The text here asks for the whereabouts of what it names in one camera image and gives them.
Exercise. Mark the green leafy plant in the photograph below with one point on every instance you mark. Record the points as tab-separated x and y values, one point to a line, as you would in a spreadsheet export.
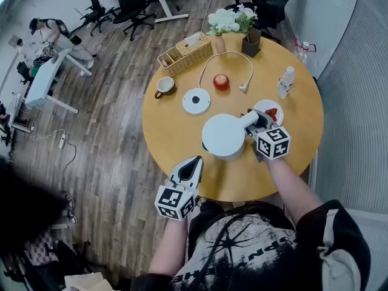
247	20

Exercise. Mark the small pink item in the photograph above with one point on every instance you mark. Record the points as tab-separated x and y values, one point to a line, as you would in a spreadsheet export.
164	62

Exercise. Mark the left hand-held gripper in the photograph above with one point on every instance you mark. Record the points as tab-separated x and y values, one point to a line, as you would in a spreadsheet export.
174	202

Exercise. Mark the wicker tissue box organizer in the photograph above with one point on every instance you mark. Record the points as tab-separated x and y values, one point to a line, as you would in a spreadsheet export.
188	56

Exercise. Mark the white plate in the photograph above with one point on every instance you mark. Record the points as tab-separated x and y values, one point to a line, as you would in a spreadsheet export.
260	105

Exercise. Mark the white paper bag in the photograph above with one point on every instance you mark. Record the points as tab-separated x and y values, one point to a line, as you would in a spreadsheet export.
88	282

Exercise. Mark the white round kettle base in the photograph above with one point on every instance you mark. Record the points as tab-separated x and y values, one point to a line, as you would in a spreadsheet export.
191	105

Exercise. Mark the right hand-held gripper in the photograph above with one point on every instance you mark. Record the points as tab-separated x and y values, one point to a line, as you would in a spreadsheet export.
272	142

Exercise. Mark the thin black pole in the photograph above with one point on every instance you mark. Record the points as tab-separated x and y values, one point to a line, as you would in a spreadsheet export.
86	33

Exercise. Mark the white power strip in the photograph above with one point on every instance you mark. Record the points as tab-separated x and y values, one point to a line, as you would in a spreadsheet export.
62	141

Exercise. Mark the pink vase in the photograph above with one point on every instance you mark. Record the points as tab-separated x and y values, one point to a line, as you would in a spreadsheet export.
220	44

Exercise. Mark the black and white sneaker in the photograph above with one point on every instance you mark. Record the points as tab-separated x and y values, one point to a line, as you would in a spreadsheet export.
69	199
71	217

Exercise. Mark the cream and brown mug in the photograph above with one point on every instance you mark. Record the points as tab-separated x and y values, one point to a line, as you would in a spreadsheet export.
165	83

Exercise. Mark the person's black printed t-shirt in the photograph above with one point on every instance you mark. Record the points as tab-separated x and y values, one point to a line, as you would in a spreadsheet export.
257	253

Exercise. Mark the white electric kettle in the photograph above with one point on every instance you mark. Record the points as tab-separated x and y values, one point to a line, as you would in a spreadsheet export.
222	135

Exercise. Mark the person's left forearm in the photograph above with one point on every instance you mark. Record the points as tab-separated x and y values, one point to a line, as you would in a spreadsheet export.
168	247

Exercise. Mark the red apple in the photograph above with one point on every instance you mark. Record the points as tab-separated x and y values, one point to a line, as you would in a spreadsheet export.
221	82

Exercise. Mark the white tissue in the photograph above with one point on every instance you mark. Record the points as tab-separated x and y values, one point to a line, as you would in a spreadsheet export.
192	38

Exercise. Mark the dark brown square pot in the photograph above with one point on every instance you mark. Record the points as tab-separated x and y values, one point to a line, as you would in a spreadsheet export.
251	44

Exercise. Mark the person's right forearm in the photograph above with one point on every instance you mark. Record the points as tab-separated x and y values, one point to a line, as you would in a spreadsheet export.
291	189

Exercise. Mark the red strawberry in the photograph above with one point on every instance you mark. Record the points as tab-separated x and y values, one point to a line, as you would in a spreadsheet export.
268	112
274	115

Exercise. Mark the clear plastic water bottle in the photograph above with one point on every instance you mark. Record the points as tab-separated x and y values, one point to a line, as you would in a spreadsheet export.
285	83

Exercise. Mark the checkered fabric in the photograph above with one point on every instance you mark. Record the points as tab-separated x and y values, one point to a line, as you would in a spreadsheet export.
45	51
42	248

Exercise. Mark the white flower bouquet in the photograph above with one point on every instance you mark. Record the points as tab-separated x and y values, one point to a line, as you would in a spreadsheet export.
224	21

